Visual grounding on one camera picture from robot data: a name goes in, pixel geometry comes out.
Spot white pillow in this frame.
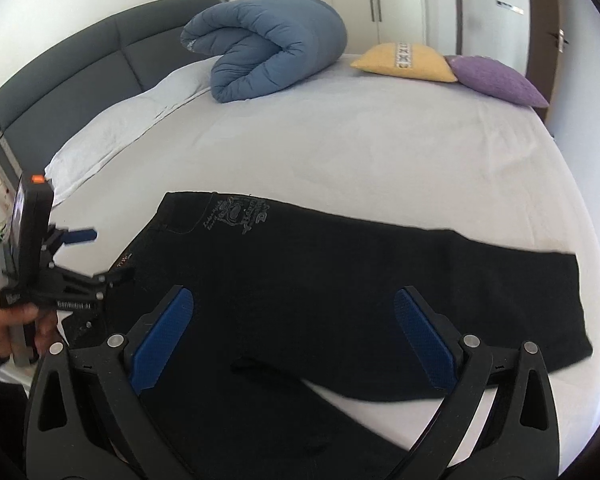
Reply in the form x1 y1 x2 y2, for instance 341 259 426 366
44 58 216 206

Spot brown door with handle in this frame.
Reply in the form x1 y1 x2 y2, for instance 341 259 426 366
526 0 568 103

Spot purple cushion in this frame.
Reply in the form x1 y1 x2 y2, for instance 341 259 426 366
445 55 550 108

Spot rolled blue duvet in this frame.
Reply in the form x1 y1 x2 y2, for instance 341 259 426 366
181 0 348 103

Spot black denim pants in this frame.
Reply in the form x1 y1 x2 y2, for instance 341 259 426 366
64 193 592 479

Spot yellow cushion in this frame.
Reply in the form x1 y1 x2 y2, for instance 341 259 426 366
351 42 457 84

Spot person's left hand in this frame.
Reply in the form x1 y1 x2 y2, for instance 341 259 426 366
0 304 58 358

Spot dark grey bed headboard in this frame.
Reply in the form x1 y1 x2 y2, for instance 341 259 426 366
0 0 226 192

